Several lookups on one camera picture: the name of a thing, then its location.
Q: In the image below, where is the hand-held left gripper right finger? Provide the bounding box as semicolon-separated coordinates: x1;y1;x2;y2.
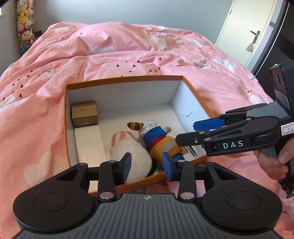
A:
161;152;240;201

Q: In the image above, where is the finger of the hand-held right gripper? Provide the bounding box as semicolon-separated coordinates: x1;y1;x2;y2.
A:
176;119;253;146
193;104;271;131

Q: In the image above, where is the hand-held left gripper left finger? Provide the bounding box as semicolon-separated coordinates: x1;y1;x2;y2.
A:
54;152;133;201

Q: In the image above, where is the white plush toy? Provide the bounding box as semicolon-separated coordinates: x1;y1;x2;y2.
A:
109;131;153;184

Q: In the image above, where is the sailor plush toy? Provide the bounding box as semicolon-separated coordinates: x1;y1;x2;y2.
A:
127;120;189;166

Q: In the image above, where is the white box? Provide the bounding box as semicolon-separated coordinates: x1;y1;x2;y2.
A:
74;125;109;165

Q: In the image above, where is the gold gift box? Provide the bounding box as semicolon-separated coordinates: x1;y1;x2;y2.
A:
71;101;99;128

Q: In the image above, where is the orange cardboard box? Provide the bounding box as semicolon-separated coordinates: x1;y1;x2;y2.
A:
64;75;215;198

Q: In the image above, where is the person's right hand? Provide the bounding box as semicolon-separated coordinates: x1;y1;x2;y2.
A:
256;135;294;182

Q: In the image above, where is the dark cabinet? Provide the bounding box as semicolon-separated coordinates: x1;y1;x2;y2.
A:
251;0;294;81

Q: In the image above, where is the pink printed blanket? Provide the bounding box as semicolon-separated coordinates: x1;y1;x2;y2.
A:
0;22;294;239

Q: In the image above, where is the white door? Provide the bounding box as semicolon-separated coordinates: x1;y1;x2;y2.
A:
215;0;285;70

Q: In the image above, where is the column of plush toys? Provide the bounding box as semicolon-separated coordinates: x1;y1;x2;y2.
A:
16;0;35;56

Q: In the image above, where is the metal door handle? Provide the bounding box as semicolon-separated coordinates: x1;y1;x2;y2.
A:
250;30;261;43

